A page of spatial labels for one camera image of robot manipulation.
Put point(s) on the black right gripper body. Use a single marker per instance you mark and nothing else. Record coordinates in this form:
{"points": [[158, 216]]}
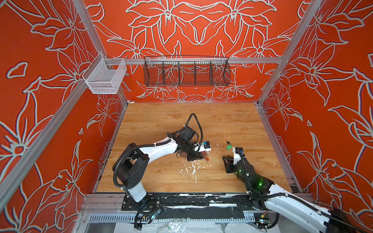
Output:
{"points": [[236, 170]]}

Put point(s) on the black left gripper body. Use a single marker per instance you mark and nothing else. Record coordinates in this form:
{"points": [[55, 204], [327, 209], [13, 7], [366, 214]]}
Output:
{"points": [[189, 149]]}

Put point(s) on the green key tag with key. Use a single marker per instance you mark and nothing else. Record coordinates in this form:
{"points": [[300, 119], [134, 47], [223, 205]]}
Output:
{"points": [[229, 146]]}

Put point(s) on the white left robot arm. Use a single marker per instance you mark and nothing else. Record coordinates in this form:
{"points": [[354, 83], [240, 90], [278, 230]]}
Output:
{"points": [[130, 167]]}

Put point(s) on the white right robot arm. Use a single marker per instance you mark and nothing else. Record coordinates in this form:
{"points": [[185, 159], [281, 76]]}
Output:
{"points": [[266, 194]]}

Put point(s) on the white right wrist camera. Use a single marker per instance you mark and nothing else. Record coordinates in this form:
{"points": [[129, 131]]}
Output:
{"points": [[237, 154]]}

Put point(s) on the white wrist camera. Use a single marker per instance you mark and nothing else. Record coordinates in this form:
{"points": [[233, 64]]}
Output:
{"points": [[237, 154], [204, 146]]}

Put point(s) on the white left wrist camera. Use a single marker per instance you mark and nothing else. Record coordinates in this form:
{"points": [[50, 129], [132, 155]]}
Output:
{"points": [[204, 146]]}

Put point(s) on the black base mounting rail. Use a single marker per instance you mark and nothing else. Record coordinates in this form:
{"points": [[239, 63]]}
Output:
{"points": [[219, 207]]}

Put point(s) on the black wire wall basket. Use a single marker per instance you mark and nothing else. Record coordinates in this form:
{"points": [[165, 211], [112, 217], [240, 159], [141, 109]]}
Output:
{"points": [[186, 71]]}

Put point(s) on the white wire wall basket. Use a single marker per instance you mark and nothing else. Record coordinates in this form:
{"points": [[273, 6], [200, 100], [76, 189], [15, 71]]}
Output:
{"points": [[104, 75]]}

